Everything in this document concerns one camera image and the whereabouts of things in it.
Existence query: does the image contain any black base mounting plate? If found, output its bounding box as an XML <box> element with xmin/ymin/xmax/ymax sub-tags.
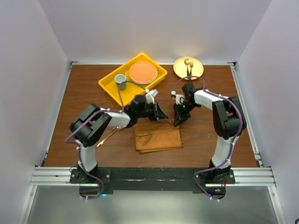
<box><xmin>70</xmin><ymin>167</ymin><xmax>235</xmax><ymax>198</ymax></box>

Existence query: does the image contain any brown cloth napkin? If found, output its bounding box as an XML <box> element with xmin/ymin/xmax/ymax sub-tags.
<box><xmin>134</xmin><ymin>119</ymin><xmax>183</xmax><ymax>154</ymax></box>

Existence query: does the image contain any yellow round plate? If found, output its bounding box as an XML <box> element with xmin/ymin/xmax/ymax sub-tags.
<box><xmin>173</xmin><ymin>57</ymin><xmax>204</xmax><ymax>80</ymax></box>

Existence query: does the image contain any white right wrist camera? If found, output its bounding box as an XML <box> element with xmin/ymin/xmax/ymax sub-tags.
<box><xmin>171</xmin><ymin>91</ymin><xmax>185</xmax><ymax>105</ymax></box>

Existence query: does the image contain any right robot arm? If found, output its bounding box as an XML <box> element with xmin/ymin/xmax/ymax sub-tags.
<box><xmin>171</xmin><ymin>83</ymin><xmax>247</xmax><ymax>183</ymax></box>

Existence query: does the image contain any rose gold spoon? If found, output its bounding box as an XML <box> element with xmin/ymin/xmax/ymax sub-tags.
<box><xmin>95</xmin><ymin>132</ymin><xmax>114</xmax><ymax>148</ymax></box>

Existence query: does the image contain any woven round coaster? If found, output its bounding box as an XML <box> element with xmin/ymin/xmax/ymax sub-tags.
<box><xmin>129</xmin><ymin>62</ymin><xmax>158</xmax><ymax>84</ymax></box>

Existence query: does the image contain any grey ceramic cup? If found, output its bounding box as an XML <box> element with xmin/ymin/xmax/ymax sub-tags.
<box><xmin>114</xmin><ymin>74</ymin><xmax>127</xmax><ymax>91</ymax></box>

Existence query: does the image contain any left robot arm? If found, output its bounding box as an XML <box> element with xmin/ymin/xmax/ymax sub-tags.
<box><xmin>65</xmin><ymin>95</ymin><xmax>168</xmax><ymax>183</ymax></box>

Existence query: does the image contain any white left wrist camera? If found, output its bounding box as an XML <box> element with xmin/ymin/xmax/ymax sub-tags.
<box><xmin>145</xmin><ymin>89</ymin><xmax>158</xmax><ymax>104</ymax></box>

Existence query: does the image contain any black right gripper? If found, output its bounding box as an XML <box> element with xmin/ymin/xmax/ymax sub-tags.
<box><xmin>174</xmin><ymin>101</ymin><xmax>199</xmax><ymax>126</ymax></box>

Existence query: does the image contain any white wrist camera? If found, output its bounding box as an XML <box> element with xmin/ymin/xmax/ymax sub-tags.
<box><xmin>171</xmin><ymin>91</ymin><xmax>185</xmax><ymax>105</ymax></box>
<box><xmin>145</xmin><ymin>89</ymin><xmax>158</xmax><ymax>104</ymax></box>

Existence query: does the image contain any wooden fork green handle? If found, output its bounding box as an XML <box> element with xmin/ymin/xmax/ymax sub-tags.
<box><xmin>188</xmin><ymin>61</ymin><xmax>194</xmax><ymax>80</ymax></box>

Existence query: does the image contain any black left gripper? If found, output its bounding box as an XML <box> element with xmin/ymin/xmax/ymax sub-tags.
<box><xmin>136</xmin><ymin>101</ymin><xmax>168</xmax><ymax>121</ymax></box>

